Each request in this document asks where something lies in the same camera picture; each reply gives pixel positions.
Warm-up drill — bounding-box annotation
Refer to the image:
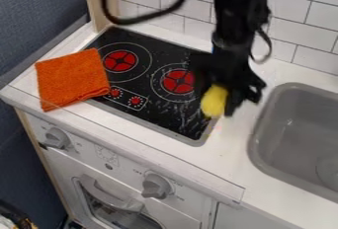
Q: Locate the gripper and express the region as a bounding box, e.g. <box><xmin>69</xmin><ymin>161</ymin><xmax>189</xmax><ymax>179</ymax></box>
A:
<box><xmin>189</xmin><ymin>31</ymin><xmax>269</xmax><ymax>118</ymax></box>

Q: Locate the yellow toy corn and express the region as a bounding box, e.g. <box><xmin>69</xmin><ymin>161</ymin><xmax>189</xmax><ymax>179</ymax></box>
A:
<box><xmin>199</xmin><ymin>83</ymin><xmax>230</xmax><ymax>119</ymax></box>

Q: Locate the toy stove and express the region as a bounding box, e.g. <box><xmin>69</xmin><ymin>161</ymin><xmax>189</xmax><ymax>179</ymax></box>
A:
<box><xmin>83</xmin><ymin>26</ymin><xmax>221</xmax><ymax>147</ymax></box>

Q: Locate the toy sink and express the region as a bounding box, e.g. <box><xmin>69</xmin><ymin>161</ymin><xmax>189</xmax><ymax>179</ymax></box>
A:
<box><xmin>246</xmin><ymin>81</ymin><xmax>338</xmax><ymax>204</ymax></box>

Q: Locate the orange cloth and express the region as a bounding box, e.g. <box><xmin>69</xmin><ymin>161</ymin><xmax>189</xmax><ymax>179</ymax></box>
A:
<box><xmin>34</xmin><ymin>47</ymin><xmax>112</xmax><ymax>113</ymax></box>

